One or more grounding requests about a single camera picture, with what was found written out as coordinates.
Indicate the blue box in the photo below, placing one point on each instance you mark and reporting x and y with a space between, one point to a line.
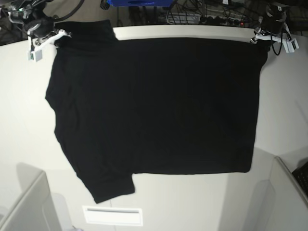
127 3

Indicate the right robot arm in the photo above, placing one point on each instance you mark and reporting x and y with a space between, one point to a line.
29 15

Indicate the right grey partition panel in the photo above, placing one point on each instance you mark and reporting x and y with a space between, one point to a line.
290 207

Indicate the black T-shirt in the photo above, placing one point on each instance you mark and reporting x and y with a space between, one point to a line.
177 106

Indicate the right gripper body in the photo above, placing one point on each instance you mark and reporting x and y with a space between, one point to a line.
39 24

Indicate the white table slot plate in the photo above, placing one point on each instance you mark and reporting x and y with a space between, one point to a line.
113 216

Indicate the grey partition panel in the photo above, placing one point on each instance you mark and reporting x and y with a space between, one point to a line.
34 209
290 207

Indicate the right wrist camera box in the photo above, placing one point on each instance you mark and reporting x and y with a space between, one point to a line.
35 55

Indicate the black power strip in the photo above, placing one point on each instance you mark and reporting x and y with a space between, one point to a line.
216 21

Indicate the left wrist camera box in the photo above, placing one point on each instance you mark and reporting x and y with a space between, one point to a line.
290 45

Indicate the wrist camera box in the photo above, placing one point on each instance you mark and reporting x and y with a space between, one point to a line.
35 55
290 45

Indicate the left grey partition panel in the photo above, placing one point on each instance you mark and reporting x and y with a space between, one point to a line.
34 209

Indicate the black keyboard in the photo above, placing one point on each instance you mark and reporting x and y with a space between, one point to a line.
301 176

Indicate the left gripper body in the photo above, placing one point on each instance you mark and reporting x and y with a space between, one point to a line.
273 21

